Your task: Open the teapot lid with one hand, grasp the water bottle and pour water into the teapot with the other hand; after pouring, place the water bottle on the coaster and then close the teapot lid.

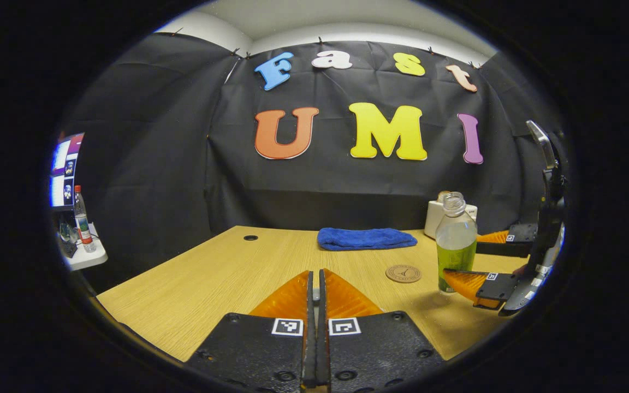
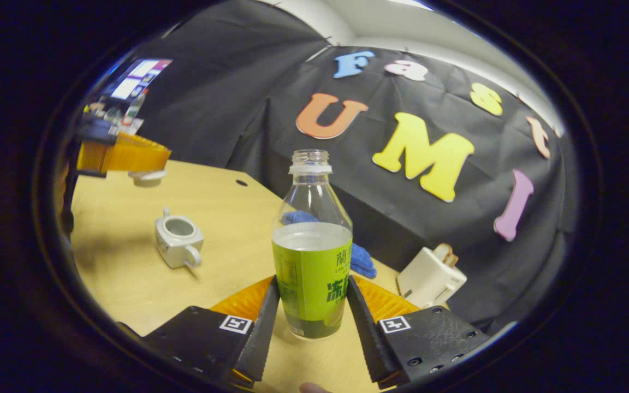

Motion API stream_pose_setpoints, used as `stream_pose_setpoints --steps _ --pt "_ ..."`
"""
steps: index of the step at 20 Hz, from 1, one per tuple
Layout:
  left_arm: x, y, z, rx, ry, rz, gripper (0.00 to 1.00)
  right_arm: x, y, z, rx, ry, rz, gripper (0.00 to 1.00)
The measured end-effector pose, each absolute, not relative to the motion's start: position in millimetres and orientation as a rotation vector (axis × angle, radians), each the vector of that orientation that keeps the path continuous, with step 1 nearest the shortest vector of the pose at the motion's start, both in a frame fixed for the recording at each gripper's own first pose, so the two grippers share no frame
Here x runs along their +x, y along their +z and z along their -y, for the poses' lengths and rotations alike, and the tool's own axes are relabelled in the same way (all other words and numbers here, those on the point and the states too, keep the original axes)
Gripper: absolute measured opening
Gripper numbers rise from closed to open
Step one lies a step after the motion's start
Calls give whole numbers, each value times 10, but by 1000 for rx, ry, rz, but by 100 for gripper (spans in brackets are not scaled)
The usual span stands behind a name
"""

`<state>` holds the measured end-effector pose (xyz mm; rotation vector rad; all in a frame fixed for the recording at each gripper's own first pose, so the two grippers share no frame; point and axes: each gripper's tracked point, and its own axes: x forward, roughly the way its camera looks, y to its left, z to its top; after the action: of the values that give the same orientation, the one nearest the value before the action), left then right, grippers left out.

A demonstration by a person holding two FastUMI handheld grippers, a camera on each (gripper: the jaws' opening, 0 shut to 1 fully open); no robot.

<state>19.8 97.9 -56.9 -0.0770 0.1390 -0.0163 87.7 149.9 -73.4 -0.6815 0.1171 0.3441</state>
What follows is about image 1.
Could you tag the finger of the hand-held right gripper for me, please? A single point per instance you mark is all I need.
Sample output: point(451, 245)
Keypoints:
point(489, 286)
point(511, 243)

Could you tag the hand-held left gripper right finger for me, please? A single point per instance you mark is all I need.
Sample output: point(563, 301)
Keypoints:
point(374, 349)

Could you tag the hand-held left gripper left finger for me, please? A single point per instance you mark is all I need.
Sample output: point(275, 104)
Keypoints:
point(260, 349)

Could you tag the clear plastic water bottle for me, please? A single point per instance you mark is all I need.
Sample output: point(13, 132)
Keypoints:
point(456, 245)

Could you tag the white teacup lid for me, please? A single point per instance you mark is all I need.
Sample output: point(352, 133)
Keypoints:
point(316, 296)

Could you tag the round wooden coaster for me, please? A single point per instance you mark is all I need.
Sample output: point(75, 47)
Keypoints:
point(403, 273)

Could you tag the red cap plastic bottle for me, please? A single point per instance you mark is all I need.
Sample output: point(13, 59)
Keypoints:
point(81, 221)

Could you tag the white toaster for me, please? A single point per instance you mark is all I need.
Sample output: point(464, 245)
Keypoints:
point(432, 218)

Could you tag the blue towel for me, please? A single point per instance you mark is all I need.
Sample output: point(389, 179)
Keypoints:
point(363, 239)

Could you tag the white side table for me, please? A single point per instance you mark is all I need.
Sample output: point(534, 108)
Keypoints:
point(88, 255)

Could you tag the black backdrop cloth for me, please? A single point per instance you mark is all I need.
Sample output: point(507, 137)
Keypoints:
point(156, 164)

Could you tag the computer monitor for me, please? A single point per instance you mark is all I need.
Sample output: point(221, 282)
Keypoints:
point(66, 169)

